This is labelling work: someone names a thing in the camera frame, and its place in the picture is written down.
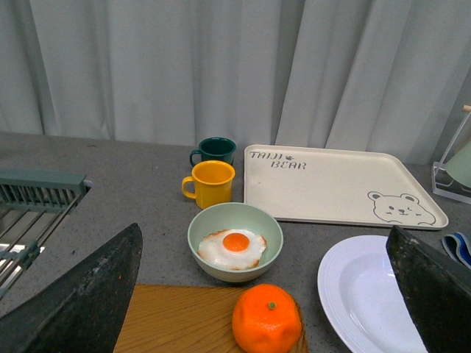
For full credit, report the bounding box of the white round plate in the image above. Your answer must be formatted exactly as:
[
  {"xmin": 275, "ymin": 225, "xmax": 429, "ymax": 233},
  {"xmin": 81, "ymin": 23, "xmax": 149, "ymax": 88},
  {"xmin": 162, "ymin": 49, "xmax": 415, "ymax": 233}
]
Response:
[{"xmin": 317, "ymin": 235, "xmax": 426, "ymax": 352}]

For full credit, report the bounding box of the white cup holder rack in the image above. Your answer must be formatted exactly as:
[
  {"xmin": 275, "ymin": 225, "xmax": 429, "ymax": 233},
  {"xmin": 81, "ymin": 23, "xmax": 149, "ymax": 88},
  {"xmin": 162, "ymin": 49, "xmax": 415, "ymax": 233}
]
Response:
[{"xmin": 431, "ymin": 105, "xmax": 470, "ymax": 204}]

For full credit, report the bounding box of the wooden cutting board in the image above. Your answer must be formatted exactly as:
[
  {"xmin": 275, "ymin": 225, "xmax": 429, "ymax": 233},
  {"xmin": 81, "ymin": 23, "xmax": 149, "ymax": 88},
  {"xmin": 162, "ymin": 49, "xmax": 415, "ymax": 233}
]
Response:
[{"xmin": 113, "ymin": 283, "xmax": 309, "ymax": 353}]

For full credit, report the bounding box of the blue grey cloth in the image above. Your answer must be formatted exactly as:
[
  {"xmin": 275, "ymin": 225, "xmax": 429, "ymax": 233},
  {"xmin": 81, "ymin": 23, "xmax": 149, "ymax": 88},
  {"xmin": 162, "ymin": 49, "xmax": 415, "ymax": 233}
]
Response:
[{"xmin": 442, "ymin": 232, "xmax": 471, "ymax": 269}]

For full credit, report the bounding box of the fake fried egg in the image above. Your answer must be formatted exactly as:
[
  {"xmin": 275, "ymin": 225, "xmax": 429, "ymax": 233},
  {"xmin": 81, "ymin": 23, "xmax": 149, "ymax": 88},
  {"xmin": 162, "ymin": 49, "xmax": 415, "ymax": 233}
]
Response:
[{"xmin": 197, "ymin": 229, "xmax": 266, "ymax": 271}]

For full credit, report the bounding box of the dark green mug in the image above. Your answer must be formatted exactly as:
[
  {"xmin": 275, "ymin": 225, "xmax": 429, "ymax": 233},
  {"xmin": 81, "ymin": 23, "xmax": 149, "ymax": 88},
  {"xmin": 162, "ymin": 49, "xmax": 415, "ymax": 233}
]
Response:
[{"xmin": 189, "ymin": 137, "xmax": 236, "ymax": 166}]

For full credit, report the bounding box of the yellow mug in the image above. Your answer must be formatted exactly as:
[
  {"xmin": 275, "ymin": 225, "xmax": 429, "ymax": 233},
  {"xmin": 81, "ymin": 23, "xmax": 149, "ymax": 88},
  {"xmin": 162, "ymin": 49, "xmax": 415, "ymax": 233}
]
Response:
[{"xmin": 181, "ymin": 160, "xmax": 236, "ymax": 210}]

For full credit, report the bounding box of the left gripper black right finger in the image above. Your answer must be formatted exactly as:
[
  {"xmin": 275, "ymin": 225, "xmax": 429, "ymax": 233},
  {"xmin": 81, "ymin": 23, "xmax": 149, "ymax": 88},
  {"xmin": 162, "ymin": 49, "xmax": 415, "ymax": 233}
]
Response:
[{"xmin": 386, "ymin": 226, "xmax": 470, "ymax": 352}]

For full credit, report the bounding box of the orange mandarin fruit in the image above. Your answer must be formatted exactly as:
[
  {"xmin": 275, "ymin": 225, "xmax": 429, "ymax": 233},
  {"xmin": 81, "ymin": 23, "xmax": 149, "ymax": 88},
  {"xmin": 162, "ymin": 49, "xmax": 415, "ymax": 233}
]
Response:
[{"xmin": 231, "ymin": 284, "xmax": 302, "ymax": 352}]

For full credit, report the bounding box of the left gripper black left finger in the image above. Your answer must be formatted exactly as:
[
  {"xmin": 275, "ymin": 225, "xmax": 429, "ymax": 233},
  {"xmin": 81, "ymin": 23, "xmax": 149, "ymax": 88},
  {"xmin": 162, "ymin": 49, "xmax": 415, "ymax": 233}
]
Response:
[{"xmin": 1, "ymin": 224, "xmax": 143, "ymax": 352}]

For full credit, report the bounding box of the light green bowl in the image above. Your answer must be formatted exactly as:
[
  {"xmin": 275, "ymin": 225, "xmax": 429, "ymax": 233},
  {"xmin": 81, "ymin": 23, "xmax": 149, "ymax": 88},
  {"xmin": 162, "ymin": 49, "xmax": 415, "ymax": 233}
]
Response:
[{"xmin": 188, "ymin": 202, "xmax": 284, "ymax": 283}]

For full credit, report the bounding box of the grey-green dish rack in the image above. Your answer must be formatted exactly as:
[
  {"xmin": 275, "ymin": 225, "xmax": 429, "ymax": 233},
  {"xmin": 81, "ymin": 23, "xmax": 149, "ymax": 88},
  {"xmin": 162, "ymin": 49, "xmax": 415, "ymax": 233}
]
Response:
[{"xmin": 1, "ymin": 168, "xmax": 90, "ymax": 297}]

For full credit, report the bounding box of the white grey curtain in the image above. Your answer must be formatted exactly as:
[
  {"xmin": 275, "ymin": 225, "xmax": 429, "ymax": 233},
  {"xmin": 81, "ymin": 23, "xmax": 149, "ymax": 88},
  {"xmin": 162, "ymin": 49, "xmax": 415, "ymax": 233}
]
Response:
[{"xmin": 1, "ymin": 1, "xmax": 470, "ymax": 164}]

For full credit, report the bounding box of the cream bear tray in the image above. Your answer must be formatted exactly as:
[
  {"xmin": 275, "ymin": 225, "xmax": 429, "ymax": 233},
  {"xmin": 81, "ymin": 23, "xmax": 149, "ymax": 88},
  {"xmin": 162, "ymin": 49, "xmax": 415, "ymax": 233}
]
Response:
[{"xmin": 244, "ymin": 145, "xmax": 448, "ymax": 230}]

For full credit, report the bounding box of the light green cup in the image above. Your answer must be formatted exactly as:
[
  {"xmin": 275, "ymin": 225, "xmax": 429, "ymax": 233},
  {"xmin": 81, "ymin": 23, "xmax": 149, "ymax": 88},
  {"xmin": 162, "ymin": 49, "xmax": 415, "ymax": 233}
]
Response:
[{"xmin": 445, "ymin": 142, "xmax": 471, "ymax": 188}]

